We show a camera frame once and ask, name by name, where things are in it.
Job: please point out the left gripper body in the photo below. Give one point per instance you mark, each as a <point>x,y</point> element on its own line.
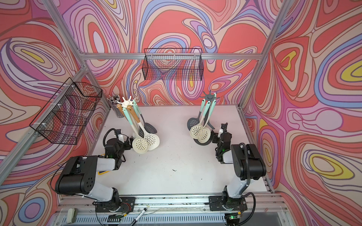
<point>126,145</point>

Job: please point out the pen holder cup with pens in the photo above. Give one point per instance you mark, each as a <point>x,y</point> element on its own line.
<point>114,101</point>

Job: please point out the cream utensil rack stand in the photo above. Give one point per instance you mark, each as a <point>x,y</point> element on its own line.
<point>128,102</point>

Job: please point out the yellow calculator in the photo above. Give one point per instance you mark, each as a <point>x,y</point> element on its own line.
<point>100,172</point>

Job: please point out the black marker pen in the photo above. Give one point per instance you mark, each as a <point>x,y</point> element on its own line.
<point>140,215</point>

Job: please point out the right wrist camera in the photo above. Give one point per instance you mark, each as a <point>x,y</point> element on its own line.
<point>223,131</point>

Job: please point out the grey slotted spoon mint handle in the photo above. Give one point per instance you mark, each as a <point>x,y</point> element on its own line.
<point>194,121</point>

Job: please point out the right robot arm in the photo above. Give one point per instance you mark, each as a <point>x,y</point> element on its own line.
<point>248,167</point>

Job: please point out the black wire basket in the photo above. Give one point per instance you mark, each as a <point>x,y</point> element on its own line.
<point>173,64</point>
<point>69,116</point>

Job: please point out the dark grey utensil rack stand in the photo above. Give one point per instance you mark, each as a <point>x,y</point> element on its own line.
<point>212,131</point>

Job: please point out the cream slotted spoon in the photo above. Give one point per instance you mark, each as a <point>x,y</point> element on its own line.
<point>120,108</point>

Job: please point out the cream skimmer wooden handle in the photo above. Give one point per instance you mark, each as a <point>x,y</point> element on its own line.
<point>152,139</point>

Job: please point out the cream skimmer mint handle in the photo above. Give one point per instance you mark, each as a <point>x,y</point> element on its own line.
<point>139,144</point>
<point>194,131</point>

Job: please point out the black wire basket back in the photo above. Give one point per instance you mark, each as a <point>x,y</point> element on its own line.
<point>173,64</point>

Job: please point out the mint handle utensil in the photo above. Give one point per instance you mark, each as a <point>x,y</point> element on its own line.
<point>210,113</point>

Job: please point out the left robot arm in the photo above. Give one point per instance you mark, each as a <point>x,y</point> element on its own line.
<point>78,177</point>

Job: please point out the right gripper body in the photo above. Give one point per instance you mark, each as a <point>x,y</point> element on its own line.
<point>216,139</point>

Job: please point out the black wire basket left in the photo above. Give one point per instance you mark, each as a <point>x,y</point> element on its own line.
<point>69,116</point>

